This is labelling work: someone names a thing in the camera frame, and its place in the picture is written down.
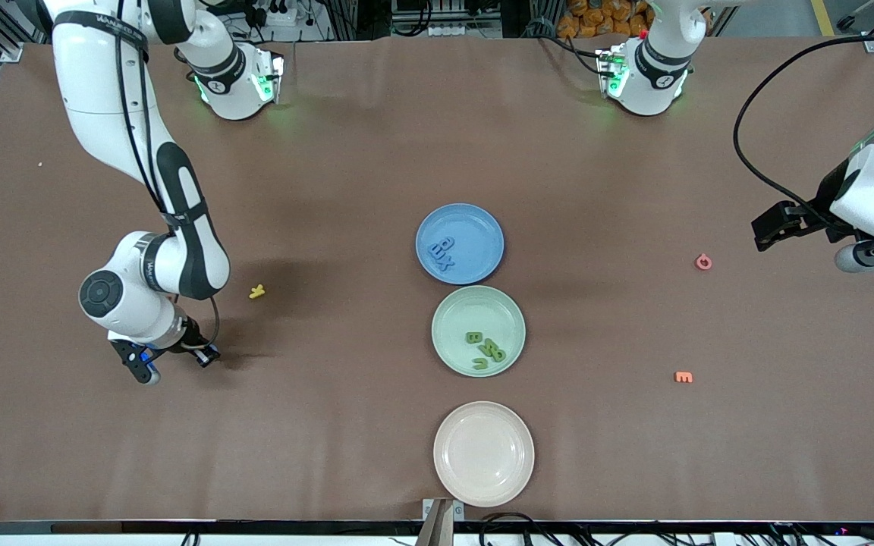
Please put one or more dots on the green plate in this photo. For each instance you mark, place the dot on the green plate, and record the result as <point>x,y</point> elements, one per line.
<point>460,311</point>

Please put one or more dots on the beige plate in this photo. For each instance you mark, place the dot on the beige plate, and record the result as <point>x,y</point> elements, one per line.
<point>484,453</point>

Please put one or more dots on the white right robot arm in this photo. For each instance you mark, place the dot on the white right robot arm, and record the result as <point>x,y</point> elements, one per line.
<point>118,296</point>

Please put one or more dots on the green foam letter N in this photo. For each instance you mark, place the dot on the green foam letter N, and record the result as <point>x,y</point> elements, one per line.
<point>488,347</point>

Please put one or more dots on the grey power strip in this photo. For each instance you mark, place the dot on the grey power strip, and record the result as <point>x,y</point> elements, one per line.
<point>463,30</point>

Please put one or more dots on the black table edge rail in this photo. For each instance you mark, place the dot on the black table edge rail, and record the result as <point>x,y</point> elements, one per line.
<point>179,527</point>

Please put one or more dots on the blue foam letter a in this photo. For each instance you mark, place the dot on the blue foam letter a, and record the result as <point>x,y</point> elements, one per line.
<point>448,241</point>

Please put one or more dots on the blue foam letter m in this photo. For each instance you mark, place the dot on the blue foam letter m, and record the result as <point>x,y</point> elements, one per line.
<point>434,249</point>

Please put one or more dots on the blue plate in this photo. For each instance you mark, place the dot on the blue plate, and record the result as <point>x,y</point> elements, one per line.
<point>475,227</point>

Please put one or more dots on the blue foam letter t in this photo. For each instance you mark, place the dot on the blue foam letter t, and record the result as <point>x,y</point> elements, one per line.
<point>444,263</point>

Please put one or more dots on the pink foam letter o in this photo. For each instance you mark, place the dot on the pink foam letter o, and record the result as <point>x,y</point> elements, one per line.
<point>697,263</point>

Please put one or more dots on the brown table cover mat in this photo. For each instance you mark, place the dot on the brown table cover mat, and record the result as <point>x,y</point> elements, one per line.
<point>331,425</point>

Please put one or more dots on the metal table edge bracket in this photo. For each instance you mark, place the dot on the metal table edge bracket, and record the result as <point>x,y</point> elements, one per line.
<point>437,523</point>

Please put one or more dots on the yellow foam letter k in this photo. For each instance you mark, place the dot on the yellow foam letter k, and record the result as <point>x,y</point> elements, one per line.
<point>256,292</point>

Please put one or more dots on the orange foam letter m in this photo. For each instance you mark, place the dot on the orange foam letter m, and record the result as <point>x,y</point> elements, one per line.
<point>683,377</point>

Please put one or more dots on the orange bag pile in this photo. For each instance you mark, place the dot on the orange bag pile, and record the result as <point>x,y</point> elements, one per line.
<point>596,15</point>

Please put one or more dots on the green foam letter u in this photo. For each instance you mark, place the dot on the green foam letter u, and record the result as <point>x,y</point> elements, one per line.
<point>480,365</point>

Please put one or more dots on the white power strip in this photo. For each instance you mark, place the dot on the white power strip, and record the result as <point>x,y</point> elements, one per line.
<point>281,15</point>

